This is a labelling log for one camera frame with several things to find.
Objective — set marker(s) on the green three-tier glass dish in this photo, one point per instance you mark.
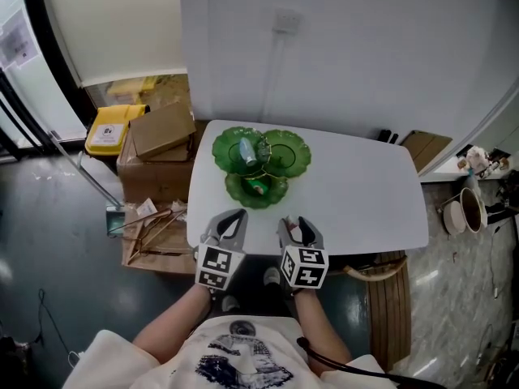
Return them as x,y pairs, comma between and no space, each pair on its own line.
288,152

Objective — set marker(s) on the black devices by wall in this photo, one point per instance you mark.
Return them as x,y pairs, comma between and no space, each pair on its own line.
388,136

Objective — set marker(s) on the beige round tub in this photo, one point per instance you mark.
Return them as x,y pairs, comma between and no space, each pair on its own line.
473,209

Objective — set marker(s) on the wooden chair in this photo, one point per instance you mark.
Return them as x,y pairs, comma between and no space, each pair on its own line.
381,272

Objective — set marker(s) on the wooden clothes hangers bundle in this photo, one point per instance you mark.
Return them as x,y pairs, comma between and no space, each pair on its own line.
150,233

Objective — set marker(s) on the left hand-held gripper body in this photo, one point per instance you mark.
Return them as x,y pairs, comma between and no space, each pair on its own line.
219,266

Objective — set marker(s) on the person's left forearm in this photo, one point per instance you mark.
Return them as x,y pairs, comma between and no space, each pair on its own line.
168,326

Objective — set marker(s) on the paper notice on glass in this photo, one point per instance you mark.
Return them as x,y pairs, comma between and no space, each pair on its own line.
18,43

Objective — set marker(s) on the pink small packet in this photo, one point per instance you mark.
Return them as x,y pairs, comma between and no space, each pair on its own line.
292,225

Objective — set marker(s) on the plush toys on counter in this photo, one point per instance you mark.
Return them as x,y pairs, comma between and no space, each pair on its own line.
476,158

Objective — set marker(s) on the flat cardboard box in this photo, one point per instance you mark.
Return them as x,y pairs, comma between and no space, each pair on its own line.
162,130

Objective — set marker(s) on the white paper tag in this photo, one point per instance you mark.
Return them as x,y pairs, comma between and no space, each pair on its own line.
147,208

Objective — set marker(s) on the leaning cardboard sheet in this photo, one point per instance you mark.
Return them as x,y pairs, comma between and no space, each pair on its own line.
425,150

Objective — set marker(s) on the person's left white shoe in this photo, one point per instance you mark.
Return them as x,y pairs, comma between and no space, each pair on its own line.
230,303

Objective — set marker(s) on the yellow plastic bin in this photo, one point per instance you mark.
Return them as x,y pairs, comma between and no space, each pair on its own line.
105,136

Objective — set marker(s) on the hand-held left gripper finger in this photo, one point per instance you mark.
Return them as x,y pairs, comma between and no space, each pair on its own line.
240,237
214,235

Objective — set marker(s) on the light blue small packet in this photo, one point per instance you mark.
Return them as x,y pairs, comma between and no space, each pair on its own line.
247,151

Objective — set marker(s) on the person's right white shoe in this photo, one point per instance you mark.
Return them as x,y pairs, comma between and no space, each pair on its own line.
271,276

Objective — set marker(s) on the large cardboard box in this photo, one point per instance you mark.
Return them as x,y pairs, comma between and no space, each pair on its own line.
154,180

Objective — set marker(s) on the person's white printed shirt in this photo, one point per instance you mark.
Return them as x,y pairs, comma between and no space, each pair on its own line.
239,359

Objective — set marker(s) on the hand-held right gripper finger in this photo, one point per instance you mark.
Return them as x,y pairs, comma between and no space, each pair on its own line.
315,239
284,239

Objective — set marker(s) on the grey-green dustpan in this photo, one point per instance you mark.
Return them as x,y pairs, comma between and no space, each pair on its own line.
114,221

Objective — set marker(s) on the small beige round basket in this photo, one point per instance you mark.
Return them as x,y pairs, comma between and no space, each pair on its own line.
453,219

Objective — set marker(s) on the person's white shoe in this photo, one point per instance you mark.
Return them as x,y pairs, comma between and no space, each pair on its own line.
271,276
230,303

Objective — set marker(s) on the person's right forearm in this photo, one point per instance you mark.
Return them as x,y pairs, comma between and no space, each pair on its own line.
320,330

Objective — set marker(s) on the metal pole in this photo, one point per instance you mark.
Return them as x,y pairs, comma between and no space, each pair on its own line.
87,170

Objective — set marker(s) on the green small packet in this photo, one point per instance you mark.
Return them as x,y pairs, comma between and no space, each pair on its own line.
258,187

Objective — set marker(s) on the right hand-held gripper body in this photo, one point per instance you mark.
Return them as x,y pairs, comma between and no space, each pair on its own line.
304,268

